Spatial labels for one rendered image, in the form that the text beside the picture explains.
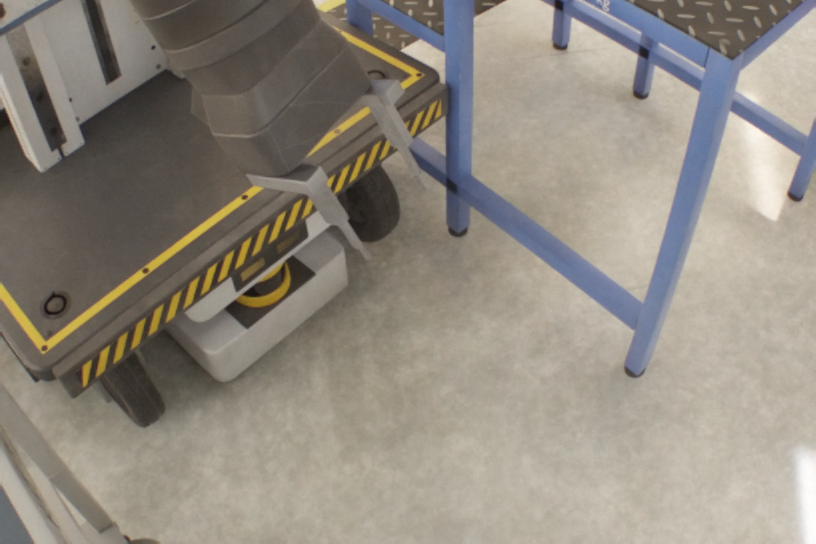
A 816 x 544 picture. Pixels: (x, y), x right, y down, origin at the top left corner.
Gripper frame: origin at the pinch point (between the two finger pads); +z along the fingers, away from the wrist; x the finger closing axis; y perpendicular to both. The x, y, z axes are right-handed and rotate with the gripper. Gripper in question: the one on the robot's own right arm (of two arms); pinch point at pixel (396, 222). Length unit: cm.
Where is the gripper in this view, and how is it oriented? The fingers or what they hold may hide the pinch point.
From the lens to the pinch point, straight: 44.2
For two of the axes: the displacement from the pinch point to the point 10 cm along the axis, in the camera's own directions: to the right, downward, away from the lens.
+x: -5.6, 7.0, -4.4
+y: -7.0, -1.3, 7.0
